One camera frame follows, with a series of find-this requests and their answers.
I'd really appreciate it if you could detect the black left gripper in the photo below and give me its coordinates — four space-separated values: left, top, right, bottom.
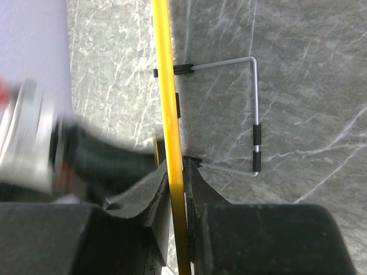
50 119 157 205

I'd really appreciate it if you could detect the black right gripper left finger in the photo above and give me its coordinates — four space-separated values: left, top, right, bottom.
1 163 171 274

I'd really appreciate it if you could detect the yellow-framed whiteboard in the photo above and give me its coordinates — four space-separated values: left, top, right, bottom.
152 1 192 274

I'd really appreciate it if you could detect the yellow whiteboard eraser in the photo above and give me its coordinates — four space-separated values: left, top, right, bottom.
153 138 159 167

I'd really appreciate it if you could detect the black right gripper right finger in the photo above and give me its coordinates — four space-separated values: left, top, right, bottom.
183 158 356 274

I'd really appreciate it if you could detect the wire whiteboard stand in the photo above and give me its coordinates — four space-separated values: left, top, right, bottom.
153 56 263 177

